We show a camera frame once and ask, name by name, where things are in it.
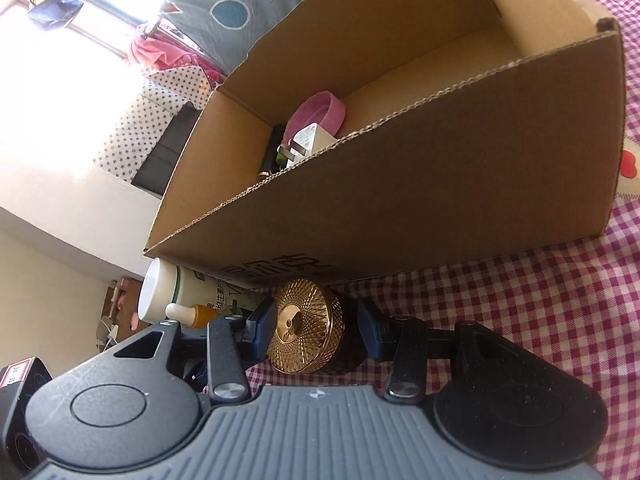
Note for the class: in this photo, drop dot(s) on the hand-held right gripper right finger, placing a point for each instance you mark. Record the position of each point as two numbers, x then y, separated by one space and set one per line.
370 330

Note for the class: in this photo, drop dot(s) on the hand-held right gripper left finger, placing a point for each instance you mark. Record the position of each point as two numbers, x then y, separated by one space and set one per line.
262 327

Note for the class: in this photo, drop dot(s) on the black jar with gold lid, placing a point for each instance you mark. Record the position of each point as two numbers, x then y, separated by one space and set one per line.
310 325

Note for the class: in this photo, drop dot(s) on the small green tube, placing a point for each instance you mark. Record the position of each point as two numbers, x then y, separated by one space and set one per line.
281 159

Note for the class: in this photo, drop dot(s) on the brown cardboard box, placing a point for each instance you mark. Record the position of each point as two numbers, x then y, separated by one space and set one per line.
425 160

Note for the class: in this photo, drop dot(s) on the black cylindrical tube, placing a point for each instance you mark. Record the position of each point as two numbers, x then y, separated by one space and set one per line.
272 147

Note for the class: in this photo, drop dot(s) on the white plug charger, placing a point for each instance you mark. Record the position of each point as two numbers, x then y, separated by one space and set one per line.
310 142

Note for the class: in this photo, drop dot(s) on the glass dropper bottle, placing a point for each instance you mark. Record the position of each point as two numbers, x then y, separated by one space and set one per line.
200 316

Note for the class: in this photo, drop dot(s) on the white plastic bottle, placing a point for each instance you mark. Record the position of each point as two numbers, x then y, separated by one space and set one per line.
190 290

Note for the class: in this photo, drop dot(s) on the brown storage cartons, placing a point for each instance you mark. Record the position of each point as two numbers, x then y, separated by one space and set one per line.
120 305

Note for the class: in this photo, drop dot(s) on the purple checkered tablecloth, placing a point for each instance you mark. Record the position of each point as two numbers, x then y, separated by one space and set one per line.
550 310

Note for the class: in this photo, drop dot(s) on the dark grey cabinet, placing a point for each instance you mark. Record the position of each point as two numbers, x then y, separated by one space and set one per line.
165 155

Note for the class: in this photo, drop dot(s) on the white polka dot cloth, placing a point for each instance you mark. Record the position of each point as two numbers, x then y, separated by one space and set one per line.
130 135

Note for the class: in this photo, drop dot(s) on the pink hanging clothes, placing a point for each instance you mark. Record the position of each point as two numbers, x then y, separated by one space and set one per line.
170 55

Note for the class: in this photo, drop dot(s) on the blue printed blanket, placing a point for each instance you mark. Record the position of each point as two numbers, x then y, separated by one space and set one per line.
240 5

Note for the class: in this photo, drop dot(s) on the dark hanging cloth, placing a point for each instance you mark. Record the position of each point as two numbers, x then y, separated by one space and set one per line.
55 10

